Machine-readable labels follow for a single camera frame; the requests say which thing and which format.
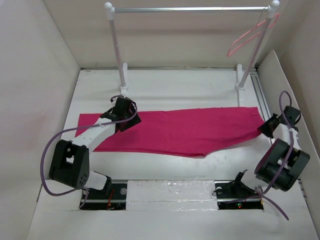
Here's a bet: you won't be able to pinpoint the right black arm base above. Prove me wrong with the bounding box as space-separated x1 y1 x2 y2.
211 170 264 211

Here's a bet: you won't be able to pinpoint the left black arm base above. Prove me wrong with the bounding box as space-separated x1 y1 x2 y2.
79 177 128 211

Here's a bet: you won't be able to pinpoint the white clothes rack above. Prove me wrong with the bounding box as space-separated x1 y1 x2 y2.
103 0 281 108

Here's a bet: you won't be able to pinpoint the pink trousers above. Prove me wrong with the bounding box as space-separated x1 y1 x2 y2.
77 106 265 158

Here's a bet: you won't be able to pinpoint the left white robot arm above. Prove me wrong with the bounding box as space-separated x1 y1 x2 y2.
48 95 141 199

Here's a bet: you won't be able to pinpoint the pink plastic hanger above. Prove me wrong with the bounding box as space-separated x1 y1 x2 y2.
226 19 267 57

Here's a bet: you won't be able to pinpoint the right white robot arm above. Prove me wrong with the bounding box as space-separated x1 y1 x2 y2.
254 106 310 192

